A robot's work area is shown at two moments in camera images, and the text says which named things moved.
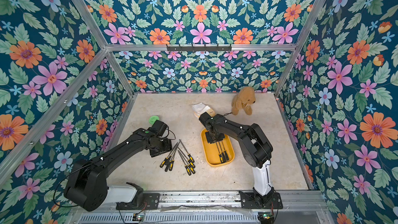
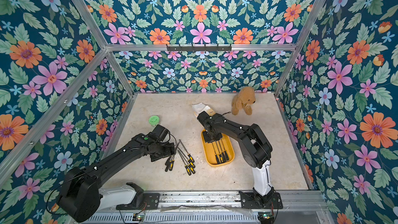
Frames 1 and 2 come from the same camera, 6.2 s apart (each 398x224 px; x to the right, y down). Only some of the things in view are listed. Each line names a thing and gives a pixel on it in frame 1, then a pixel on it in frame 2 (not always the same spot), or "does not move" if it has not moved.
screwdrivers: (165, 160) → (217, 159)
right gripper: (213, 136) does not move
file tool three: (220, 155) does not move
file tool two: (222, 153) does not move
